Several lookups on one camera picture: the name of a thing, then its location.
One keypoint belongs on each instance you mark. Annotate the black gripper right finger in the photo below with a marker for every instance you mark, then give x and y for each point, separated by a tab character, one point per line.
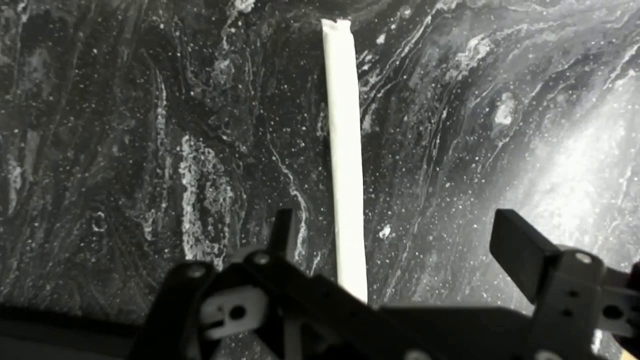
522	253

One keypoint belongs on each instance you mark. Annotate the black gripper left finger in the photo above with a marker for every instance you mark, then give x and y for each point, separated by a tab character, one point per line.
281	233

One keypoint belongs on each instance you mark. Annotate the white paper-wrapped straw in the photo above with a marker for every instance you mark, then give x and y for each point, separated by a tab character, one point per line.
344	154

